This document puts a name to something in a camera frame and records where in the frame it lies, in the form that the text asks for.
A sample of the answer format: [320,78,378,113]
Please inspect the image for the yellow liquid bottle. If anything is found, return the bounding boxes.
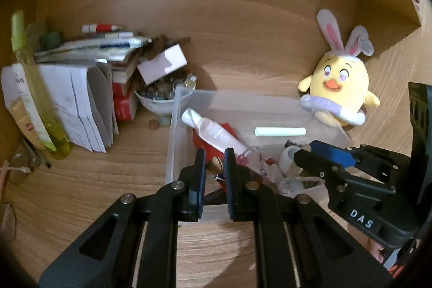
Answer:
[11,11,71,160]

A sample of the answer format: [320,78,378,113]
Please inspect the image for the red and white marker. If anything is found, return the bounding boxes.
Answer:
[82,24,120,33]

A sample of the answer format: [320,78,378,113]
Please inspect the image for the small red-banded white tube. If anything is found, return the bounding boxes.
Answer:
[265,158,284,181]

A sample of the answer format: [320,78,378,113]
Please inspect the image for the white chalk stick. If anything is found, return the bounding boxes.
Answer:
[255,127,306,137]

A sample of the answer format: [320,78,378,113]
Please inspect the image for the red books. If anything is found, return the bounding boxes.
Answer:
[111,70,140,121]

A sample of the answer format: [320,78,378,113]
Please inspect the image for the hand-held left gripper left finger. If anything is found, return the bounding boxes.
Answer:
[39,149,207,288]

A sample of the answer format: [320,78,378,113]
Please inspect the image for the clear plastic storage bin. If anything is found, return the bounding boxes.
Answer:
[165,87,353,197]

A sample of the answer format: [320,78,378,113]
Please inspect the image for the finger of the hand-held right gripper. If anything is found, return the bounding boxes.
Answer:
[310,140,411,189]
[293,149,349,195]

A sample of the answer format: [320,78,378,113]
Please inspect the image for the green jar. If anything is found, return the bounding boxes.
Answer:
[40,32,63,50]

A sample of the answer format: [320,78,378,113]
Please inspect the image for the yellow chick plush toy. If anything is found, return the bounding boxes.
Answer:
[298,9,381,127]

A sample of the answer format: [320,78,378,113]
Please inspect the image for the pink tube with white cap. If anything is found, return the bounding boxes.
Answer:
[181,108,248,155]

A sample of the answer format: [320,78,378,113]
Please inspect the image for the pink charm on string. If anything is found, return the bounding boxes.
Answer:
[236,146,267,179]

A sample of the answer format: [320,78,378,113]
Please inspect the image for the white tape roll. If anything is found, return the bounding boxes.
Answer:
[279,145,304,177]

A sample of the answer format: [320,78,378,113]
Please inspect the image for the stack of white papers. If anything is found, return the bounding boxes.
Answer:
[2,63,119,154]

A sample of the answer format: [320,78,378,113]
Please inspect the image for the beige packet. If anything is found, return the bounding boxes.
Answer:
[7,99,51,150]

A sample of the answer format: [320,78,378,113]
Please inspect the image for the person's right hand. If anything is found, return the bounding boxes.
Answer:
[369,239,385,264]

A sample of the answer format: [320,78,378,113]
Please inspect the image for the red cloth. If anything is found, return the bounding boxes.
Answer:
[388,248,417,277]

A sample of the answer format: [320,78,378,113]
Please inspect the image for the blue and white pen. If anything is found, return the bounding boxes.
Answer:
[98,38,152,49]

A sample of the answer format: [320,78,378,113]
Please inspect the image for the bowl of coins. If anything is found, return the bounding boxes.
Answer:
[133,70,197,115]

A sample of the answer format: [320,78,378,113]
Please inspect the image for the brown walnut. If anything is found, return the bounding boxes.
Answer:
[207,156,225,174]

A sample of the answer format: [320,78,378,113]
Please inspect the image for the eyeglasses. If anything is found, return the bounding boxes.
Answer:
[7,143,51,188]

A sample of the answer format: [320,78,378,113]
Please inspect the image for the wooden tag with rope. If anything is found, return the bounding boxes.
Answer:
[278,175,325,196]

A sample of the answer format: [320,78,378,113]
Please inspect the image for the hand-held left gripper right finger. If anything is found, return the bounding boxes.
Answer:
[224,148,394,288]

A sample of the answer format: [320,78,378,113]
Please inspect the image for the red box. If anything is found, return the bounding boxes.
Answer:
[192,122,244,157]

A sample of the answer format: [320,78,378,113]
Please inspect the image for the pink and white box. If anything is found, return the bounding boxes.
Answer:
[137,44,188,85]

